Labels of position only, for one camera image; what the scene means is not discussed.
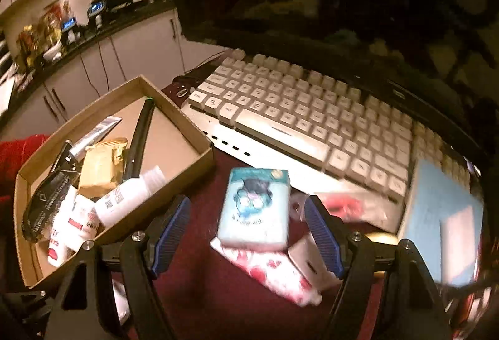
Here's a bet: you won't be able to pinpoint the black monitor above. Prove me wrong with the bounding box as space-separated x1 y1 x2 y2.
175 0 498 119

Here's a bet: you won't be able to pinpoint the light blue notebook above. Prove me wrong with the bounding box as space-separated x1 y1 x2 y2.
398 159 484 287

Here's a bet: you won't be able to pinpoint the small white red-label bottle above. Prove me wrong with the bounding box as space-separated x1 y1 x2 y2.
47 185 77 267

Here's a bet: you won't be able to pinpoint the red sleeve forearm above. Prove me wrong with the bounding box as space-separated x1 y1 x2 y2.
0 134 49 210

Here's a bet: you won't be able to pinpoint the white eraser block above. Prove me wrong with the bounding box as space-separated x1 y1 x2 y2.
441 206 476 287

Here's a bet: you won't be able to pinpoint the gold foil snack packet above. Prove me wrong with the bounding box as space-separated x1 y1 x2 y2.
78 137 128 199

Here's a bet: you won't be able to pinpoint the white keyboard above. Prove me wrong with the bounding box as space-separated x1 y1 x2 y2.
183 49 480 203

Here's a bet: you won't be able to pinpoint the teal tissue pack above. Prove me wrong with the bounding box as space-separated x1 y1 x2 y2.
216 167 291 252

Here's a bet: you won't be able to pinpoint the black marker pen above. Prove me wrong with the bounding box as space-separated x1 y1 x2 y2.
123 98 156 182

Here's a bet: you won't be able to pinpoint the white charger adapter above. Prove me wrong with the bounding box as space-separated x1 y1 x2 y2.
288 233 342 293

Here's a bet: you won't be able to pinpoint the white bottle green label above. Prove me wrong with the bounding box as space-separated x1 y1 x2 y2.
94 166 167 228

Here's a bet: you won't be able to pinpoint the cardboard tray box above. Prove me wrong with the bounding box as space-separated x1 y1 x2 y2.
13 76 214 289

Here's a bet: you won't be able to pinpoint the silver sachet packet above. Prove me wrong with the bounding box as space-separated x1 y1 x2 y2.
69 116 122 162

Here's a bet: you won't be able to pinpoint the white pill bottle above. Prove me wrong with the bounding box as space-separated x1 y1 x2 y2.
63 195 100 251

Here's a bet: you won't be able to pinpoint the black foil snack packet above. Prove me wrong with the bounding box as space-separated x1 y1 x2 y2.
21 140 81 243

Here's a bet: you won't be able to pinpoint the red white plastic wrapper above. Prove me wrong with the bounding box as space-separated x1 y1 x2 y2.
210 238 322 307

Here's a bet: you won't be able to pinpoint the lower kitchen cabinets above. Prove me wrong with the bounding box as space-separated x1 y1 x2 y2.
0 8 228 142

